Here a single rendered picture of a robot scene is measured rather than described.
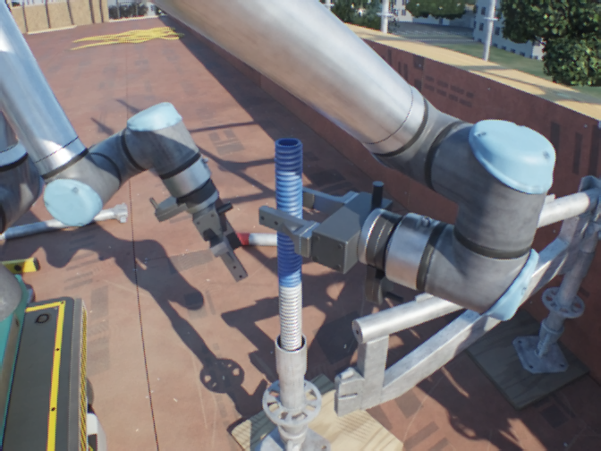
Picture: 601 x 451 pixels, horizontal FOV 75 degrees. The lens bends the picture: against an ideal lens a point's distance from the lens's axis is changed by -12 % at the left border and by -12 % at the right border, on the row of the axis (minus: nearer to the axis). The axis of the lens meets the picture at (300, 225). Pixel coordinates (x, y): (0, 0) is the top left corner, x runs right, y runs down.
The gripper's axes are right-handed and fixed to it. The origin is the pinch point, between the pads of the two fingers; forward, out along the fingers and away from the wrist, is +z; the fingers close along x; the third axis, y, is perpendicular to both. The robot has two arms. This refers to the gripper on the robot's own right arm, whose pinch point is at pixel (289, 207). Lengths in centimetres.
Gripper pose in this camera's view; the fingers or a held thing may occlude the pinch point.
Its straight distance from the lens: 64.6
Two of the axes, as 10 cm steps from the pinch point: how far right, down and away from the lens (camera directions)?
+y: 0.0, -8.6, -5.2
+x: -5.7, 4.2, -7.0
